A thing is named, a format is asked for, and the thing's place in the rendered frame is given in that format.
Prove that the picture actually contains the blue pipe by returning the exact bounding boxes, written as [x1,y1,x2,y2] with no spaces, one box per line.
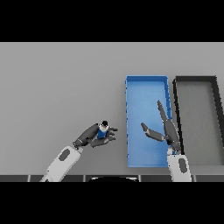
[96,120,110,140]

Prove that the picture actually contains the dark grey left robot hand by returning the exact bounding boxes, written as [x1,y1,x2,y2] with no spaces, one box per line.
[72,122,119,151]

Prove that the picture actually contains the dark grey bin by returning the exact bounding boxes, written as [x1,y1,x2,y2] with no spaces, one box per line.
[171,75,224,168]

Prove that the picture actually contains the blue bin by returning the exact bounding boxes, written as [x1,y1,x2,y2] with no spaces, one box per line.
[125,74,173,169]

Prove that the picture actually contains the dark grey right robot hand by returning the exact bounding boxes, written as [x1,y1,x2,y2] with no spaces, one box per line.
[140,99,182,152]

